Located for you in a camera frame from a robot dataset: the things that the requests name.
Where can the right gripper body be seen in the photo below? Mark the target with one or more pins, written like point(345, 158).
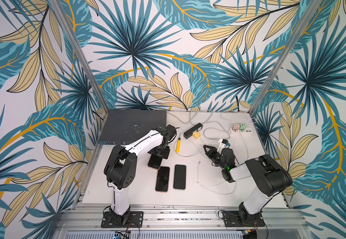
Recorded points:
point(216, 155)

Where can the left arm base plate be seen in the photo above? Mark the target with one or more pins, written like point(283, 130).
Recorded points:
point(133, 219)

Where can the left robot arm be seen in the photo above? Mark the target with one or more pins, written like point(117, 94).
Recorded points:
point(120, 169)

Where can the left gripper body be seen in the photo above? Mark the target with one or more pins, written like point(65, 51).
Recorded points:
point(161, 150)

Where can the yellow charger plug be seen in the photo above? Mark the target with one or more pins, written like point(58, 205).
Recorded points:
point(196, 135)

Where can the white power strip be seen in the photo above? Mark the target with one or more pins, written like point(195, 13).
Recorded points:
point(246, 131)

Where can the aluminium rail frame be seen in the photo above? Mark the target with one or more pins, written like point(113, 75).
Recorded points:
point(176, 222)

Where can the pink charger plug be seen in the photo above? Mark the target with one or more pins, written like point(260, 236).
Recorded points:
point(235, 127)

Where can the dark grey network switch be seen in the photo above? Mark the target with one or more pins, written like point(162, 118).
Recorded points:
point(126, 126)

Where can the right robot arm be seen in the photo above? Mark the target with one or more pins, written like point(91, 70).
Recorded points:
point(270, 179)

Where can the yellow handled screwdriver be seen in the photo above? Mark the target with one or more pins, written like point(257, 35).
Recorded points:
point(178, 143)

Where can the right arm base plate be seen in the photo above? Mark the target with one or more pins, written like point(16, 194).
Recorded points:
point(241, 219)

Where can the white charging cable mint phone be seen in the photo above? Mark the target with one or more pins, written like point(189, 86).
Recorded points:
point(240, 148)

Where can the green charger plug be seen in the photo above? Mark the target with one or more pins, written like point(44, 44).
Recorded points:
point(242, 126)

